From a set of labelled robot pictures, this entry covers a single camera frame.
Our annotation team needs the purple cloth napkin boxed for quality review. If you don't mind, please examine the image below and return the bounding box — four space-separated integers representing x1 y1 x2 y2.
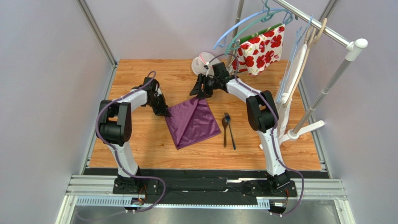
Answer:
165 98 221 149

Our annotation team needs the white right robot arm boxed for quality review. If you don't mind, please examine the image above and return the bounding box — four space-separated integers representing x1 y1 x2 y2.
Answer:
190 62 290 189

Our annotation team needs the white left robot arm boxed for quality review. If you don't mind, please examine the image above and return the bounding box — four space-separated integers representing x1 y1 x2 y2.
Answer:
95 77 171 190

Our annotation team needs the white mesh laundry bag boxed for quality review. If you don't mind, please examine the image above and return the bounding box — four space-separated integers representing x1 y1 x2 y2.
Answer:
191 52 220 76

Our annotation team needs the red poppy floral cloth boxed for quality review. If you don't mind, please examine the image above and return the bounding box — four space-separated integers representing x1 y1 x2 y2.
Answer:
229 24 285 76

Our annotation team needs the white towel on hanger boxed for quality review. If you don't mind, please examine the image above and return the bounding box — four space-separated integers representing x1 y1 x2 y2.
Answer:
275 44 308 145

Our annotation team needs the teal plastic hanger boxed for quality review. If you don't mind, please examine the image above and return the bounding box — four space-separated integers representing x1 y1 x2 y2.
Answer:
213 0 298 56

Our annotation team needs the light blue plastic hanger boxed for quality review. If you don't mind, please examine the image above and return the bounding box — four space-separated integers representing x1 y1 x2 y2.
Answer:
212 7 297 50

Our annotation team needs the metal clothes rack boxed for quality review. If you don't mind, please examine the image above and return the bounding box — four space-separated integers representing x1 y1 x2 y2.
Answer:
217 0 369 142

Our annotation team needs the blue thin wire hanger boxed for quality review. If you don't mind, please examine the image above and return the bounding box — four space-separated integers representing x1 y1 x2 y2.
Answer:
276 15 313 103

